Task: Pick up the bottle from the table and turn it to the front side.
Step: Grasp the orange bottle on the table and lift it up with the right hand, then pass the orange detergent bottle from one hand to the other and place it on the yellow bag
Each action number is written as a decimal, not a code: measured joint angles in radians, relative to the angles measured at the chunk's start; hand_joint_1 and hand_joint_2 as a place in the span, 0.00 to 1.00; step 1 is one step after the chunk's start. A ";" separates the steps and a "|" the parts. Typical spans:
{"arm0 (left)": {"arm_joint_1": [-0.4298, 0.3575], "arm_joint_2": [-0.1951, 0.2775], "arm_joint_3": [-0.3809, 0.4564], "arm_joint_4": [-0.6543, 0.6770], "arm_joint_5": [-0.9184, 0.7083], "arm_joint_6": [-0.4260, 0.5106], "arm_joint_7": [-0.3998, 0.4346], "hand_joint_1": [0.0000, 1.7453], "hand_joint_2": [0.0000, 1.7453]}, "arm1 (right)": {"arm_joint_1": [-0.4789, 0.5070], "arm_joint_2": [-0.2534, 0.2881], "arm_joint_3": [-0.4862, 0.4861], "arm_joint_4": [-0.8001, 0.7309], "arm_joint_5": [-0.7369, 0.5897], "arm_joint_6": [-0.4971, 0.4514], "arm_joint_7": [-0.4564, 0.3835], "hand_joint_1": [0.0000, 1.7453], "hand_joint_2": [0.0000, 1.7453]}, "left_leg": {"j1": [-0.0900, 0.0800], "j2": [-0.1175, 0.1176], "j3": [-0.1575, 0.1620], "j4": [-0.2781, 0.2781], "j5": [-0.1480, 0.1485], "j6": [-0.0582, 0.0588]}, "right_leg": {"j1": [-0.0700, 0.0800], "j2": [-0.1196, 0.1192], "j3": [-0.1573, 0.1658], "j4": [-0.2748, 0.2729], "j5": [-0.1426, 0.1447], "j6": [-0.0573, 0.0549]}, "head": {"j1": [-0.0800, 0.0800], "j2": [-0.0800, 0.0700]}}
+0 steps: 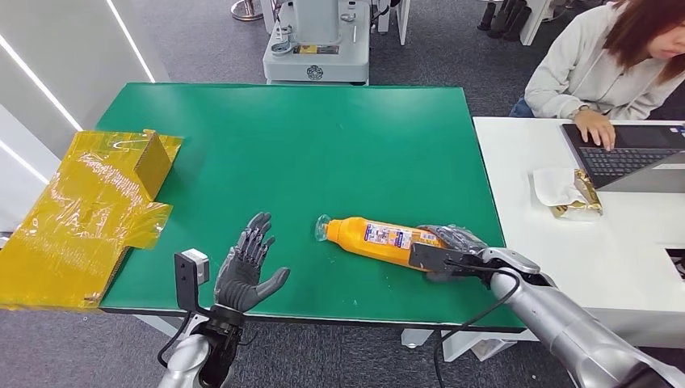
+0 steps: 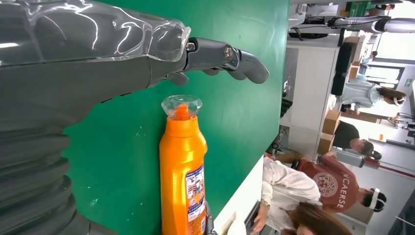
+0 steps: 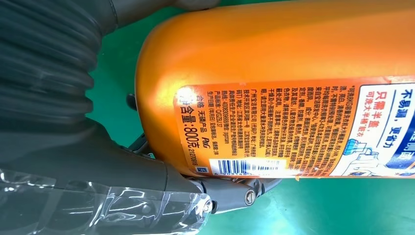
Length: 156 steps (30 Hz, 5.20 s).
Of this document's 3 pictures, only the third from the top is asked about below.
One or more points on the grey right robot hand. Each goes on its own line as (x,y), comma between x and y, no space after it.
(81,181)

